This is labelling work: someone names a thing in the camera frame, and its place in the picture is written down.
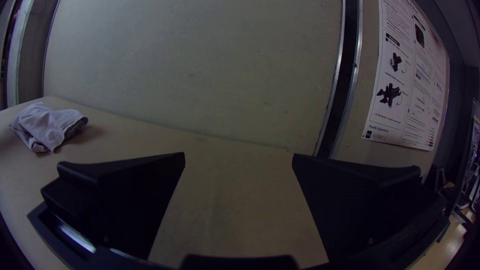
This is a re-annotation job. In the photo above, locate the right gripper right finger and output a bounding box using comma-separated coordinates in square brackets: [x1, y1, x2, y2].
[291, 152, 450, 264]

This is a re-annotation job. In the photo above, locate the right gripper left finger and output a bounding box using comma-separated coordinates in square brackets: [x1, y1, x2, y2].
[40, 151, 187, 260]

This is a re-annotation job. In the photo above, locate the light grey t-shirt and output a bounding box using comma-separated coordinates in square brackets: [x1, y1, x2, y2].
[8, 101, 90, 154]

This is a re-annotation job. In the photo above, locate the white printed wall poster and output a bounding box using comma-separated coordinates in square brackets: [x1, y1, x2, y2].
[361, 0, 451, 152]

